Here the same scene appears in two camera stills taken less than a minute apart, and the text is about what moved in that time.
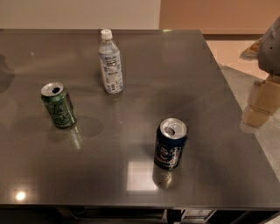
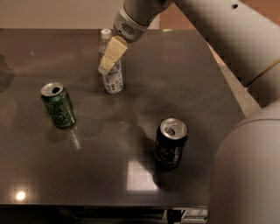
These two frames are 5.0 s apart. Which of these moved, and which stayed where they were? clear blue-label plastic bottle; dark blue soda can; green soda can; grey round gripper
Moved: grey round gripper
Stayed: green soda can; clear blue-label plastic bottle; dark blue soda can
